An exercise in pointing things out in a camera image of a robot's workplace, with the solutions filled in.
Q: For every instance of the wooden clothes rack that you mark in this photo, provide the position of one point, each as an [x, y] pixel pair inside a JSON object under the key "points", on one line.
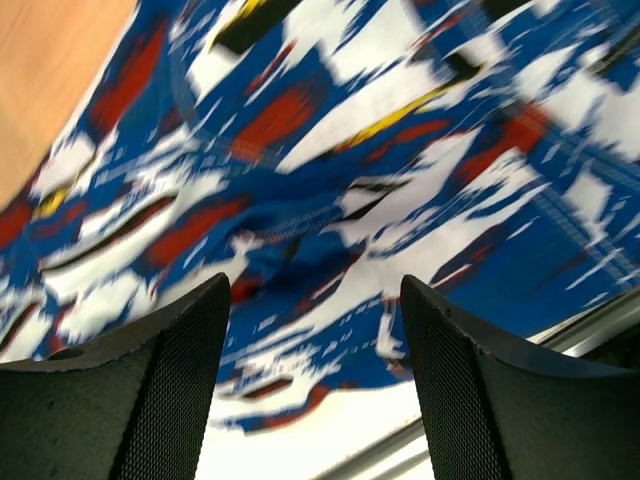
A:
{"points": [[50, 53]]}

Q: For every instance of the blue white patterned trousers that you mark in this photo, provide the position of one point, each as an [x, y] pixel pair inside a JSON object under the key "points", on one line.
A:
{"points": [[316, 152]]}

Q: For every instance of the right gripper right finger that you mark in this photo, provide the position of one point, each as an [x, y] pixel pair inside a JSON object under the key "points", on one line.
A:
{"points": [[497, 406]]}

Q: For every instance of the aluminium front rail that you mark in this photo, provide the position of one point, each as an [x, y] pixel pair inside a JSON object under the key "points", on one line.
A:
{"points": [[405, 448]]}

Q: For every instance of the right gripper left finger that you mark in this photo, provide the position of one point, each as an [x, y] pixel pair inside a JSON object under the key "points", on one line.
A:
{"points": [[131, 404]]}

